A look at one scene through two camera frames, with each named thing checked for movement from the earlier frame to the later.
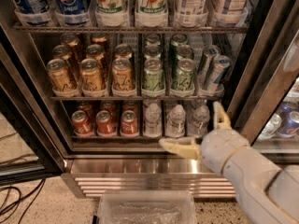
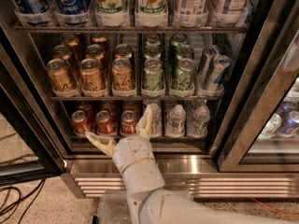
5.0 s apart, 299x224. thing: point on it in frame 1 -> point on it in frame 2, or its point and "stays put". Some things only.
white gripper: x=221 y=150 -> x=132 y=152
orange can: x=122 y=77 stays put
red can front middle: x=105 y=123 stays put
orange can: x=60 y=76 stays put
